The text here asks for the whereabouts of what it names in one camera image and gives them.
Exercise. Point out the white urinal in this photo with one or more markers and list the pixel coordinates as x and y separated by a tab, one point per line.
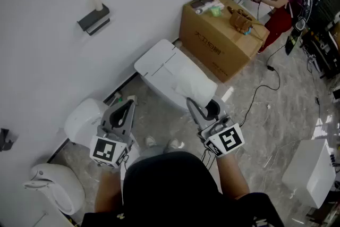
61	188

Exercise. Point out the black wall paper holder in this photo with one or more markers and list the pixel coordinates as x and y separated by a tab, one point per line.
93	17

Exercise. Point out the green plastic bottle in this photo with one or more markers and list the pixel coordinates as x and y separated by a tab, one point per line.
119	99

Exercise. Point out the white tube packets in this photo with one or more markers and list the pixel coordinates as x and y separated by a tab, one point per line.
210	6

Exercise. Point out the white toilet with rounded tank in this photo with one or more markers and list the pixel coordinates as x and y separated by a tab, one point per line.
82	119

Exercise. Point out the person's black shirt torso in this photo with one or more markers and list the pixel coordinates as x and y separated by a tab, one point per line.
170	188

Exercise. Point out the person's legs in jeans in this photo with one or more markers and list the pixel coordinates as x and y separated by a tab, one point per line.
151	151

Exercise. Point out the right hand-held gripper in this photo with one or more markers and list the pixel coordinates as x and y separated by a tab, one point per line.
225	141

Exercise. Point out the dark rectangular tray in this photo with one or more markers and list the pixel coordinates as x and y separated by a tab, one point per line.
201	2

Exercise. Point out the white rectangular ceramic tank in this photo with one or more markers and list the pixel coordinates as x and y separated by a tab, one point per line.
308	172

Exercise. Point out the small black wall bracket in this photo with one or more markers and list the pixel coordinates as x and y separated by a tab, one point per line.
5	138

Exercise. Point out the cardboard paper tube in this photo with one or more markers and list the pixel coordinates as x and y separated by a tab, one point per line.
97	2

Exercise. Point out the large cardboard box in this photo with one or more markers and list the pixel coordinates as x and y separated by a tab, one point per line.
212	42

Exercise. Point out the white ceramic fixture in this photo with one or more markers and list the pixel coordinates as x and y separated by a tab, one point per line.
21	210

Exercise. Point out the brown leather bag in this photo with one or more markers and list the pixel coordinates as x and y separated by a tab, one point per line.
240	21

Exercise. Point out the black equipment rack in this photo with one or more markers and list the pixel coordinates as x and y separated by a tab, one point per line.
324	8

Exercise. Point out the person's white shoe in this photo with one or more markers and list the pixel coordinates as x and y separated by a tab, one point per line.
151	141
176	143

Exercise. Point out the person's left forearm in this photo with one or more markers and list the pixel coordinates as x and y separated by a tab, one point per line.
107	191

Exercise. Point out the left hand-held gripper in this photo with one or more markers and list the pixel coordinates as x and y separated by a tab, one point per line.
106	150

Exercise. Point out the white toilet with flat lid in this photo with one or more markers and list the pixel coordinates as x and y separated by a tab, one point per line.
159	61

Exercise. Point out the small white cup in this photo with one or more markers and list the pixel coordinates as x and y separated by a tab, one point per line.
132	99

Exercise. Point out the small green packet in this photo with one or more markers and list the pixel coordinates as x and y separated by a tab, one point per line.
215	11

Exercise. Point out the person's right forearm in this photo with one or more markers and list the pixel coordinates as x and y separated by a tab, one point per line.
232	178

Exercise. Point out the white toilet paper roll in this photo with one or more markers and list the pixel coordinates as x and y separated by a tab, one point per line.
194	85

